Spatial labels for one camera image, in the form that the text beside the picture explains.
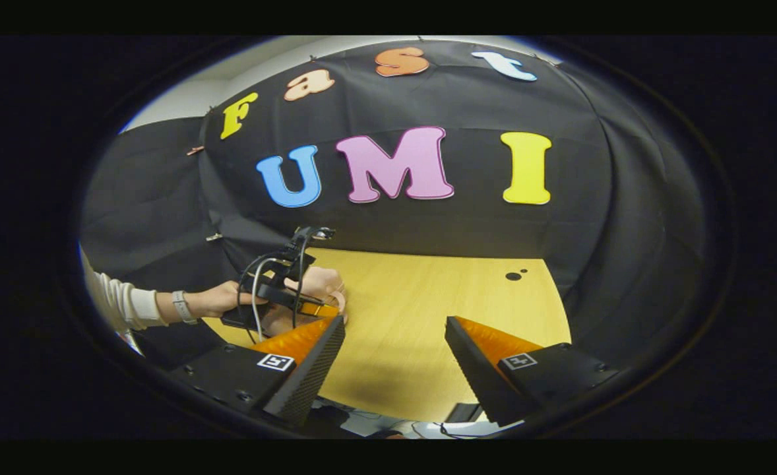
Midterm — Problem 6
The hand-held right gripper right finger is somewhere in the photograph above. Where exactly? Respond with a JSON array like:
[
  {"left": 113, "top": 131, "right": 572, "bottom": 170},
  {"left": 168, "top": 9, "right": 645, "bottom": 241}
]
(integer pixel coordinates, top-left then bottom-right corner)
[{"left": 445, "top": 316, "right": 620, "bottom": 426}]

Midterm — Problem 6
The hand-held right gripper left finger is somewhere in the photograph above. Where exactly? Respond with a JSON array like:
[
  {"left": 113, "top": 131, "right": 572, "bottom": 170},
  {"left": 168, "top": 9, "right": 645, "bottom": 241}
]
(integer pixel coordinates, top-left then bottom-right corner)
[{"left": 170, "top": 315, "right": 347, "bottom": 428}]

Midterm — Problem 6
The grey wristwatch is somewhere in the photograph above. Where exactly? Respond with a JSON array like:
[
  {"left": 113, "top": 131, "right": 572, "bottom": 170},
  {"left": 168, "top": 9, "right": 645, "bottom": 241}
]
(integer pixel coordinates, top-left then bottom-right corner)
[{"left": 171, "top": 290, "right": 199, "bottom": 325}]

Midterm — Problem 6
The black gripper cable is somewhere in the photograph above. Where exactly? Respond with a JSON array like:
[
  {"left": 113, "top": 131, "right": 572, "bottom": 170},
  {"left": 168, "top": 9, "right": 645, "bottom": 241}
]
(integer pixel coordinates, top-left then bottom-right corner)
[{"left": 235, "top": 234, "right": 313, "bottom": 345}]

